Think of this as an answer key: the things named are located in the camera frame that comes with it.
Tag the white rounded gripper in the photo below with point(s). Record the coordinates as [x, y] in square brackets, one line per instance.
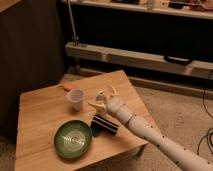
[115, 105]

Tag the green ceramic bowl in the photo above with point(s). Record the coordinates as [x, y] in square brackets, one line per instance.
[72, 139]

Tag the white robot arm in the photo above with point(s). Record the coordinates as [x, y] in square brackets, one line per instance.
[140, 127]

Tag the small white bottle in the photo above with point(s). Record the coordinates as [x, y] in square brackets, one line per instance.
[101, 98]

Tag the black striped box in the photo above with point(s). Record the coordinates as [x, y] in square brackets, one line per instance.
[99, 124]

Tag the translucent plastic cup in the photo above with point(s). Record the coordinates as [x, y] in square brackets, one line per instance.
[75, 97]

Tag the orange carrot toy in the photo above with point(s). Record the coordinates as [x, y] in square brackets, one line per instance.
[67, 87]

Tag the metal stand pole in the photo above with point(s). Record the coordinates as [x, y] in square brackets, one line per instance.
[74, 37]

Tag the long wooden bench shelf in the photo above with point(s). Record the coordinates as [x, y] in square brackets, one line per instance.
[137, 59]

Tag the black handle on bench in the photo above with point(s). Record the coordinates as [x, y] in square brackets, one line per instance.
[177, 61]

